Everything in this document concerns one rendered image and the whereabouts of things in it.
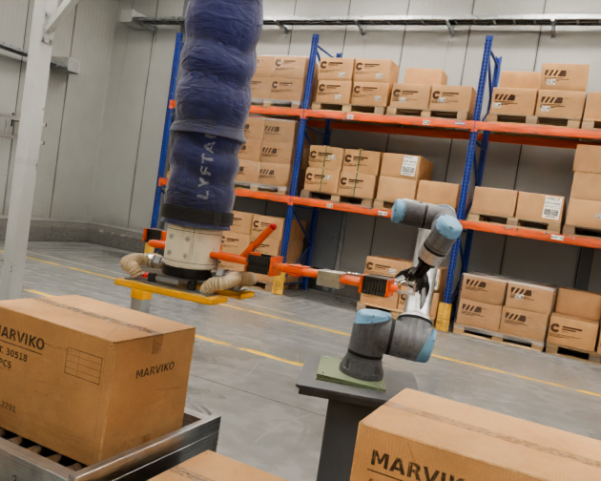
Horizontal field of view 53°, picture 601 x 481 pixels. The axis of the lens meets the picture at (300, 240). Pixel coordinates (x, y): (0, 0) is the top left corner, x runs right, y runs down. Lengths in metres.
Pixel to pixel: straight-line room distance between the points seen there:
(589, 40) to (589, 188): 2.70
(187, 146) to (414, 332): 1.23
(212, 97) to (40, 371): 1.03
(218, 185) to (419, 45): 9.25
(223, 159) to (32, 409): 1.02
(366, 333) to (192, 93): 1.22
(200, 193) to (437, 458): 0.97
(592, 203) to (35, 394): 7.60
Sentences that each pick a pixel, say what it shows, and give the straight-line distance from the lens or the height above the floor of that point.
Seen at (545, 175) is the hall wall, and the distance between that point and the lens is 10.10.
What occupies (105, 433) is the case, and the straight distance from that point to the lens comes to 1.99.
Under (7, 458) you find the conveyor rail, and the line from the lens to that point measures 2.05.
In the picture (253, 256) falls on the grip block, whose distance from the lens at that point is 1.76.
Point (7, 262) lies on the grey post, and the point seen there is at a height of 0.67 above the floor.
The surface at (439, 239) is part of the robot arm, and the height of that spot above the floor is 1.39.
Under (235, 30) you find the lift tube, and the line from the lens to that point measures 1.86.
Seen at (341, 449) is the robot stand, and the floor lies 0.48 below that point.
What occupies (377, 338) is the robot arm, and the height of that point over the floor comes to 0.95.
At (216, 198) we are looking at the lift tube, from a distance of 1.81.
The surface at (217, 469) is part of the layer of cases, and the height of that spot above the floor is 0.54.
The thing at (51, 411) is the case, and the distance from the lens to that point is 2.13.
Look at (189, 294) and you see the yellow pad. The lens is 1.76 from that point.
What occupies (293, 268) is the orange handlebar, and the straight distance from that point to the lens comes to 1.73.
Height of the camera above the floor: 1.42
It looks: 3 degrees down
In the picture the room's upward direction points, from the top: 8 degrees clockwise
